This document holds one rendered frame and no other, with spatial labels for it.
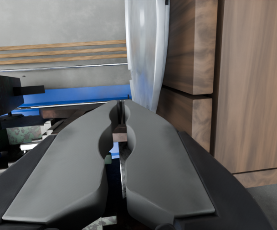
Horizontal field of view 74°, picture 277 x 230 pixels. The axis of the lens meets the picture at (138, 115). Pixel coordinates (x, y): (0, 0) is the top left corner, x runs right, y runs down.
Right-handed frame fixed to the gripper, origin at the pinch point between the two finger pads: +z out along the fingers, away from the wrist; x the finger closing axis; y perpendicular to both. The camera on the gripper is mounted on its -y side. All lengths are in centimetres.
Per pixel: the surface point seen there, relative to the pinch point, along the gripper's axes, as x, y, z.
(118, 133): -4.4, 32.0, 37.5
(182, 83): 5.2, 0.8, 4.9
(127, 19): -0.1, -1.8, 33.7
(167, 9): 4.4, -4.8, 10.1
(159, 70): 3.1, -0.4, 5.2
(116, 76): -17, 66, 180
